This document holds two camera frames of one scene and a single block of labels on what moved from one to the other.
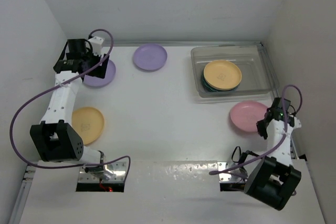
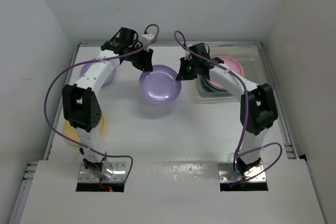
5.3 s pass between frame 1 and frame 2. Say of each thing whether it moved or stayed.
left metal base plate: stayed
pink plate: moved
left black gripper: moved
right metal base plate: stayed
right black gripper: moved
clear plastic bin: stayed
